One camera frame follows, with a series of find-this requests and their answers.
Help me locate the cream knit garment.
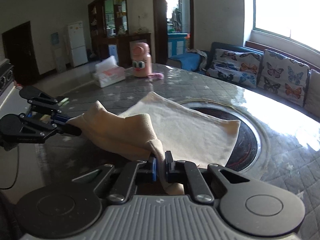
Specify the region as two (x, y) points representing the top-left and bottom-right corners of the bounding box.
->
(68, 92), (241, 195)

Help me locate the dark wooden display cabinet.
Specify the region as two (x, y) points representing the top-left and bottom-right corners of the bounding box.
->
(88, 0), (151, 68)

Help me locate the white tissue pack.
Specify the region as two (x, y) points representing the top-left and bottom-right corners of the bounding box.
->
(92, 55), (125, 88)

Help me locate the round black induction hob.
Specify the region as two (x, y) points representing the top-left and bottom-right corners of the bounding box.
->
(191, 106), (261, 172)

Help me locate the white refrigerator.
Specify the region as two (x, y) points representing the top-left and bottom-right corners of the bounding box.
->
(66, 21), (88, 68)

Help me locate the butterfly print sofa cushion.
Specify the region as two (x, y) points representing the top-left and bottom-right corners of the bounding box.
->
(206, 49), (262, 88)

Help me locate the blue blanket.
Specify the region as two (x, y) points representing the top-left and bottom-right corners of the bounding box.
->
(166, 50), (208, 72)

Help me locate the plain beige sofa cushion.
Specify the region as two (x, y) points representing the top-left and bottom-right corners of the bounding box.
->
(304, 69), (320, 117)

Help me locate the pink cartoon face bottle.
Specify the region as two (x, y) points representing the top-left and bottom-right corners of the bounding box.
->
(131, 42), (152, 78)

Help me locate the water dispenser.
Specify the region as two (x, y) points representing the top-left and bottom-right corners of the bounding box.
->
(50, 32), (66, 73)

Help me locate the dark blue sofa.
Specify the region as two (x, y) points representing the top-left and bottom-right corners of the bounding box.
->
(167, 42), (320, 118)

